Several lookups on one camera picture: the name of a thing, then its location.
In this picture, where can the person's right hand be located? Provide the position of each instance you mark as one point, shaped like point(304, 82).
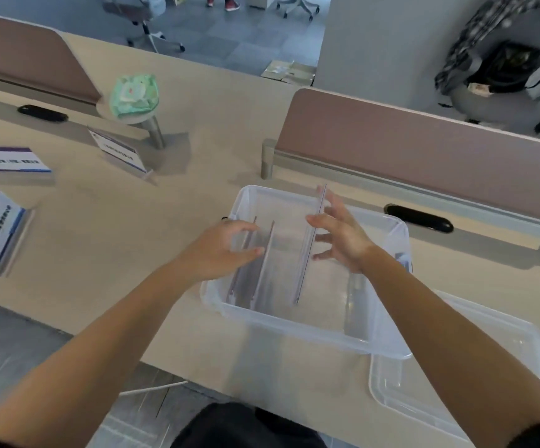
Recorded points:
point(351, 242)

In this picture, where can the person's left hand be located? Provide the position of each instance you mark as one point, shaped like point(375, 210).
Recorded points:
point(214, 251)

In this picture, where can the person's right thumb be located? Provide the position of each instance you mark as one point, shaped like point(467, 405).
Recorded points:
point(327, 255)

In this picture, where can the person's left thumb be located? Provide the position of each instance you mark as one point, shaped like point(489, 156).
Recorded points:
point(249, 256)

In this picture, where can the clear acrylic sheet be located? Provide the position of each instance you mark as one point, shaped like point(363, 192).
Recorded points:
point(261, 279)
point(303, 270)
point(235, 289)

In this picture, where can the person's left forearm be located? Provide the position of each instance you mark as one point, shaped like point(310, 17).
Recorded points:
point(87, 354)

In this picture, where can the person's right forearm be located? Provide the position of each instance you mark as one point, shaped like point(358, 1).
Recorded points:
point(447, 349)

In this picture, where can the clear plastic storage bin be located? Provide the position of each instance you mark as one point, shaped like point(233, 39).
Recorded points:
point(326, 312)

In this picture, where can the brown desk partition panel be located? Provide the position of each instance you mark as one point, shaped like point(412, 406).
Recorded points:
point(22, 55)
point(438, 153)

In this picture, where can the small round grey stand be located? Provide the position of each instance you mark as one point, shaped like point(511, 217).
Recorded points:
point(155, 130)

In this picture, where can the black trousers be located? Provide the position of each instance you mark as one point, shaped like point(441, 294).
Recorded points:
point(246, 426)

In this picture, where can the papers on floor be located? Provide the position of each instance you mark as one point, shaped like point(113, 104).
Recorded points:
point(291, 72)

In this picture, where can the green wet wipes packet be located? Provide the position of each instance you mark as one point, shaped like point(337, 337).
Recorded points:
point(134, 95)

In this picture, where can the clear plastic bin lid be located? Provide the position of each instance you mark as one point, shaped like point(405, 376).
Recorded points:
point(503, 359)

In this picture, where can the white round seat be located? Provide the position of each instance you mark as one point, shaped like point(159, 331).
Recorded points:
point(498, 109)

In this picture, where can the white office chair base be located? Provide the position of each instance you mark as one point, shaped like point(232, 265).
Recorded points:
point(298, 4)

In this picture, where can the grey office chair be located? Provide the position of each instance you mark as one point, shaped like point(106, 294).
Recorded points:
point(144, 18)

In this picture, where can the black bag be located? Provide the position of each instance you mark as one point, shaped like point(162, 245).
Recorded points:
point(508, 67)

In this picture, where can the plaid cloth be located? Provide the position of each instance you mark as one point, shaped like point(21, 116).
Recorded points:
point(475, 32)

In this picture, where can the grey partition post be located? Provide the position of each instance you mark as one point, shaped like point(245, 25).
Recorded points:
point(268, 158)

